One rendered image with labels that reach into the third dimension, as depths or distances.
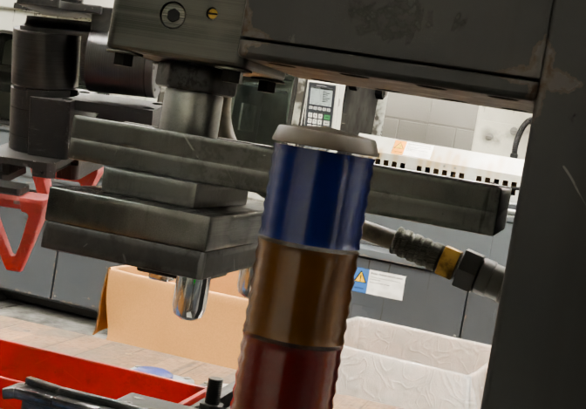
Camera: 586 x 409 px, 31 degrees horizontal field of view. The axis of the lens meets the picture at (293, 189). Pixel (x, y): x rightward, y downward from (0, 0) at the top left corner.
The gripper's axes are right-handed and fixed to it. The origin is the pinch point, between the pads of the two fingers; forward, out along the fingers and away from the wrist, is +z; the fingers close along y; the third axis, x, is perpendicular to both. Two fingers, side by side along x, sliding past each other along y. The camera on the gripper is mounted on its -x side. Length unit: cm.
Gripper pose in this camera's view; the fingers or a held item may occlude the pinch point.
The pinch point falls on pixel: (37, 246)
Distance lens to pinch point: 99.2
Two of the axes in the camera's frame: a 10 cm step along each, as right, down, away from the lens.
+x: -9.8, -1.4, 1.6
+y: 1.9, -2.2, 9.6
